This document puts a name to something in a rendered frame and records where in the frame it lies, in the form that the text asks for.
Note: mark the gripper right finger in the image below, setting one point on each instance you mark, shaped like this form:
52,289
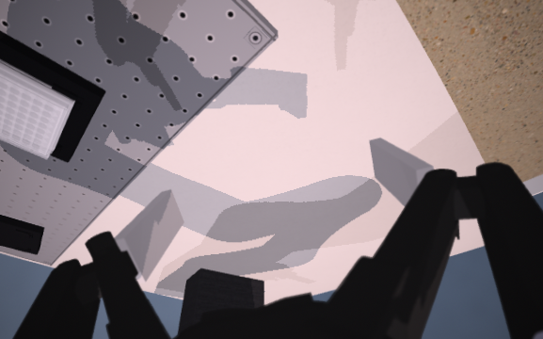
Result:
394,291

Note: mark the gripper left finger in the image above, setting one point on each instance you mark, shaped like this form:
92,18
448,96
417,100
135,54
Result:
57,311

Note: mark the white well plate lid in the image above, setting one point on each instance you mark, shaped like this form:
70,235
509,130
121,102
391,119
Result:
30,118

